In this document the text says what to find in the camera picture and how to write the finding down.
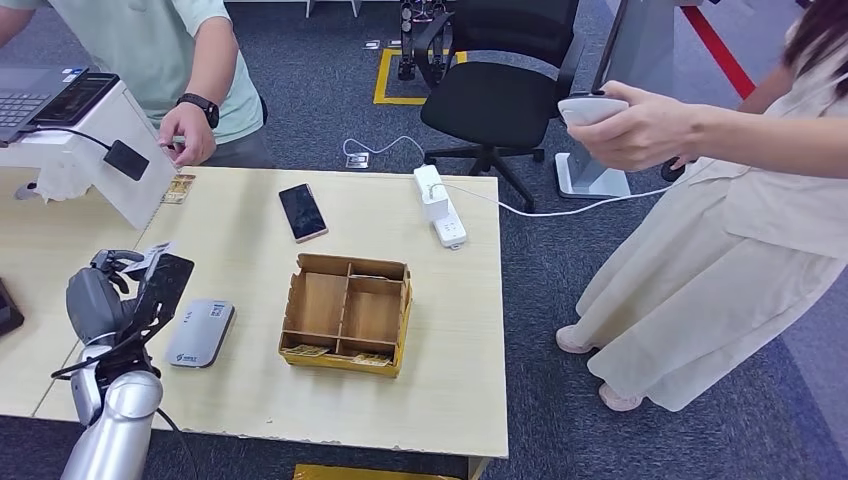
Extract black wristwatch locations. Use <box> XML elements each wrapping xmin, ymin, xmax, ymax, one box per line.
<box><xmin>175</xmin><ymin>92</ymin><xmax>221</xmax><ymax>130</ymax></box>

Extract wooden divided box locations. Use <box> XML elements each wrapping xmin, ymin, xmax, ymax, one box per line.
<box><xmin>276</xmin><ymin>252</ymin><xmax>413</xmax><ymax>380</ymax></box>

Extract white charger cable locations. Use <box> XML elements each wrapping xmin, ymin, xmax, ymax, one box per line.
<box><xmin>430</xmin><ymin>182</ymin><xmax>674</xmax><ymax>220</ymax></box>

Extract white crumpled cloth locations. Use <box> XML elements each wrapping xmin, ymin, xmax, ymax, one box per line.
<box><xmin>33</xmin><ymin>165</ymin><xmax>91</xmax><ymax>203</ymax></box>

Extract person's left hand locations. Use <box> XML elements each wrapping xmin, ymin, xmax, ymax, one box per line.
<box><xmin>157</xmin><ymin>102</ymin><xmax>218</xmax><ymax>169</ymax></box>
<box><xmin>566</xmin><ymin>80</ymin><xmax>702</xmax><ymax>174</ymax></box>

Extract black smartphone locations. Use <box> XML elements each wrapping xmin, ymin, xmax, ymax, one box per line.
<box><xmin>278</xmin><ymin>183</ymin><xmax>330</xmax><ymax>245</ymax></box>

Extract grey white card reader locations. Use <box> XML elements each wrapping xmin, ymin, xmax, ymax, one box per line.
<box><xmin>163</xmin><ymin>299</ymin><xmax>236</xmax><ymax>370</ymax></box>

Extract grey kiosk stand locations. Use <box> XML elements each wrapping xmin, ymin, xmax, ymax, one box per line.
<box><xmin>555</xmin><ymin>0</ymin><xmax>677</xmax><ymax>200</ymax></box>

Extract white furniture legs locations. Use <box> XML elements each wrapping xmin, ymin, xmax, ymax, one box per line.
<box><xmin>304</xmin><ymin>0</ymin><xmax>363</xmax><ymax>19</ymax></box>

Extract red floor tape line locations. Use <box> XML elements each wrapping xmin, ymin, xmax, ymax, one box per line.
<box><xmin>680</xmin><ymin>3</ymin><xmax>758</xmax><ymax>101</ymax></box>

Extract yellow floor sheet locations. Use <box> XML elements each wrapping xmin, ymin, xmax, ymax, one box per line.
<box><xmin>292</xmin><ymin>463</ymin><xmax>465</xmax><ymax>480</ymax></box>

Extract person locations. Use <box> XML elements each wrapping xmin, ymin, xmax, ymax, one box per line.
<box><xmin>0</xmin><ymin>0</ymin><xmax>276</xmax><ymax>169</ymax></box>
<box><xmin>555</xmin><ymin>0</ymin><xmax>848</xmax><ymax>413</ymax></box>

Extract grey laptop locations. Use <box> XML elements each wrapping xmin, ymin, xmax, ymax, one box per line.
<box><xmin>0</xmin><ymin>64</ymin><xmax>89</xmax><ymax>146</ymax></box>

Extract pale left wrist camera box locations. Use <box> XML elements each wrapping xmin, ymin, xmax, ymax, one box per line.
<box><xmin>122</xmin><ymin>252</ymin><xmax>196</xmax><ymax>346</ymax></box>

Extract white desk stand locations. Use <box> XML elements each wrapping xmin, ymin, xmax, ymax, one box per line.
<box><xmin>0</xmin><ymin>79</ymin><xmax>180</xmax><ymax>231</ymax></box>

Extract white floor cable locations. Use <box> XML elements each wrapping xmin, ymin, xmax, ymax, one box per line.
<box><xmin>341</xmin><ymin>134</ymin><xmax>427</xmax><ymax>160</ymax></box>

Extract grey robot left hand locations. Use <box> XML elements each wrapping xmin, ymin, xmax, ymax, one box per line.
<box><xmin>64</xmin><ymin>248</ymin><xmax>147</xmax><ymax>346</ymax></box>

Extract white plug-in charger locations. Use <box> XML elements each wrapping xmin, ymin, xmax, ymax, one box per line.
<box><xmin>420</xmin><ymin>182</ymin><xmax>452</xmax><ymax>223</ymax></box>

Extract yellow floor tape square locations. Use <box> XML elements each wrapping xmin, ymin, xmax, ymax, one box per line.
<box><xmin>372</xmin><ymin>47</ymin><xmax>468</xmax><ymax>106</ymax></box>

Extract pale shoe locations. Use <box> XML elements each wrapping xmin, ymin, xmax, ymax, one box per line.
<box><xmin>598</xmin><ymin>384</ymin><xmax>644</xmax><ymax>413</ymax></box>
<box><xmin>555</xmin><ymin>324</ymin><xmax>598</xmax><ymax>354</ymax></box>

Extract standing humanoid robot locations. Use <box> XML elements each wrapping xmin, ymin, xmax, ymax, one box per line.
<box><xmin>396</xmin><ymin>0</ymin><xmax>455</xmax><ymax>82</ymax></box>

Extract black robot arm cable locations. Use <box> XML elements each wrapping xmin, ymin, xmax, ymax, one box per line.
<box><xmin>50</xmin><ymin>351</ymin><xmax>200</xmax><ymax>480</ymax></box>

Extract black adapter cable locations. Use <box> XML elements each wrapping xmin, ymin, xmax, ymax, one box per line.
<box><xmin>16</xmin><ymin>125</ymin><xmax>112</xmax><ymax>152</ymax></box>

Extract gold printed card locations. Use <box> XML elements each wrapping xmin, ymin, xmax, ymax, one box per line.
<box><xmin>160</xmin><ymin>174</ymin><xmax>197</xmax><ymax>205</ymax></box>

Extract white power strip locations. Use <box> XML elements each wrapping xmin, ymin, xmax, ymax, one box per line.
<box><xmin>412</xmin><ymin>164</ymin><xmax>468</xmax><ymax>251</ymax></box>

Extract black office chair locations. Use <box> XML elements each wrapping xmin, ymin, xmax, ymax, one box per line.
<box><xmin>413</xmin><ymin>0</ymin><xmax>588</xmax><ymax>215</ymax></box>

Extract black square adapter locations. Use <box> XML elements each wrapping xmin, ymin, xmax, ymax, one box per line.
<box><xmin>102</xmin><ymin>139</ymin><xmax>151</xmax><ymax>183</ymax></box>

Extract black flat device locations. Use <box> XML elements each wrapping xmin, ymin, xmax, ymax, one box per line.
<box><xmin>0</xmin><ymin>279</ymin><xmax>25</xmax><ymax>337</ymax></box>

